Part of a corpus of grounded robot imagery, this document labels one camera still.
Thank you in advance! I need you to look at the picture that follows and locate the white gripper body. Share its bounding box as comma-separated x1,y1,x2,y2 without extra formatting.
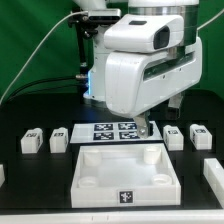
105,37,202,118

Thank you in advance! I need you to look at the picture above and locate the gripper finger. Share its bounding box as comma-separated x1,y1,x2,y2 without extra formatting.
166,93,184,120
134,112,150,138

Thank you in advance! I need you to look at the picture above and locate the white square tabletop part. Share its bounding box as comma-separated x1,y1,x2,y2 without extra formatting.
71,143,181,208

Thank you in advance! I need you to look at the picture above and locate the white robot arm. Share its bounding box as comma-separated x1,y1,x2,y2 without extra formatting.
73,0,202,138

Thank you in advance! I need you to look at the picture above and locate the white marker sheet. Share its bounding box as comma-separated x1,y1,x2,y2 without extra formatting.
69,121,164,145

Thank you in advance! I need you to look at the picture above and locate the white obstacle fixture right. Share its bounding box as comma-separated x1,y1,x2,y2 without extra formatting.
203,158,224,209

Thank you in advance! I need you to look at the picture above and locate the white obstacle fixture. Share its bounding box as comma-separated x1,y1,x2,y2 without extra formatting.
203,158,224,209
0,164,5,187

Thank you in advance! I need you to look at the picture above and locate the white obstacle fixture left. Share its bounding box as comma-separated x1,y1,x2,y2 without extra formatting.
0,164,5,187

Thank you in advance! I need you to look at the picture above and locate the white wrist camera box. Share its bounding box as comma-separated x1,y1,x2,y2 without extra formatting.
104,14,184,53

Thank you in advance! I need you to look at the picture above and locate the black cable bundle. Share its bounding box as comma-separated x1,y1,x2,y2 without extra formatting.
6,74,89,101

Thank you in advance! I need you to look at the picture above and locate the black camera on stand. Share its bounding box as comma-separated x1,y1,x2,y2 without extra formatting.
68,9,121,68

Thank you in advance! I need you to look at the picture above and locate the white camera cable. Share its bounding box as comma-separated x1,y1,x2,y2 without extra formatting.
0,10,89,106

